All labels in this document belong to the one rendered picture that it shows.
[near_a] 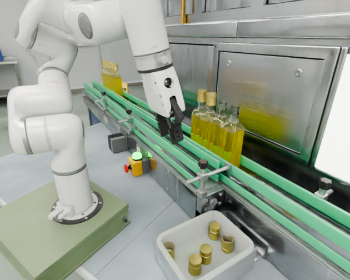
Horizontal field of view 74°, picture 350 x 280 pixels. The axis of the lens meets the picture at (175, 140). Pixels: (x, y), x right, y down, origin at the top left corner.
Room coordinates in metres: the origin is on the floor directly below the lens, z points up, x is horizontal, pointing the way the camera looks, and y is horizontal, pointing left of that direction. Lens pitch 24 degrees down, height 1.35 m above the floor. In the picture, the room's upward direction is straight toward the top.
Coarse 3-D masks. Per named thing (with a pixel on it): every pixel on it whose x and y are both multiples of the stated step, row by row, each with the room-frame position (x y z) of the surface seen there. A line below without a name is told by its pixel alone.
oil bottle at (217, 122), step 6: (216, 120) 0.74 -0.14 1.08; (222, 120) 0.73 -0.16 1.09; (228, 120) 0.74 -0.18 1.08; (216, 126) 0.73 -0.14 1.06; (210, 132) 0.76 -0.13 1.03; (216, 132) 0.73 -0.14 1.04; (210, 138) 0.76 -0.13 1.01; (216, 138) 0.73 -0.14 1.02; (210, 144) 0.75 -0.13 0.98; (216, 144) 0.73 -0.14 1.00; (210, 150) 0.75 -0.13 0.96; (216, 150) 0.72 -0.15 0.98
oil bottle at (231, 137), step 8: (224, 128) 0.69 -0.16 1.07; (232, 128) 0.67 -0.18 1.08; (240, 128) 0.68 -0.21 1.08; (224, 136) 0.69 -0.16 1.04; (232, 136) 0.67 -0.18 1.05; (240, 136) 0.68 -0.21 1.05; (224, 144) 0.69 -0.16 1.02; (232, 144) 0.67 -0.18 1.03; (240, 144) 0.68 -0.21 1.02; (224, 152) 0.68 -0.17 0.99; (232, 152) 0.67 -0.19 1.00; (240, 152) 0.69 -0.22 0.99; (232, 160) 0.67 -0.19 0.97; (240, 160) 0.69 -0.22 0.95
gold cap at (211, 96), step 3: (207, 93) 0.79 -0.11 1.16; (210, 93) 0.79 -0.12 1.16; (213, 93) 0.79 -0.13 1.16; (216, 93) 0.79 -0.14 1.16; (207, 96) 0.79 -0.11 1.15; (210, 96) 0.78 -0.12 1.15; (213, 96) 0.78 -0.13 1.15; (207, 99) 0.79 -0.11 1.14; (210, 99) 0.78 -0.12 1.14; (213, 99) 0.78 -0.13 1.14; (207, 102) 0.79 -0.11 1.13; (210, 102) 0.78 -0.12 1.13; (213, 102) 0.79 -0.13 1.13; (207, 105) 0.79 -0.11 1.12; (210, 105) 0.78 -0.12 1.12; (213, 105) 0.78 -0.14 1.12
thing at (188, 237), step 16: (192, 224) 0.52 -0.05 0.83; (208, 224) 0.55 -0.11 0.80; (224, 224) 0.53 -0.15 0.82; (160, 240) 0.45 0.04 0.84; (176, 240) 0.49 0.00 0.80; (192, 240) 0.52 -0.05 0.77; (208, 240) 0.52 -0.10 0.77; (240, 240) 0.47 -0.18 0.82; (176, 256) 0.46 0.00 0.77; (224, 256) 0.46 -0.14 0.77; (240, 256) 0.40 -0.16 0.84; (176, 272) 0.36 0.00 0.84; (208, 272) 0.41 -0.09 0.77
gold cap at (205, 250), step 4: (204, 244) 0.46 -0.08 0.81; (208, 244) 0.46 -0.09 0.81; (200, 248) 0.45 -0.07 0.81; (204, 248) 0.45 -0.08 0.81; (208, 248) 0.45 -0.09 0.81; (200, 252) 0.45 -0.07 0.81; (204, 252) 0.44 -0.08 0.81; (208, 252) 0.44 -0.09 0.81; (204, 256) 0.44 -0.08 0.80; (208, 256) 0.44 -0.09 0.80; (204, 260) 0.44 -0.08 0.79; (208, 260) 0.44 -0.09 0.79; (204, 264) 0.43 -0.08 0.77
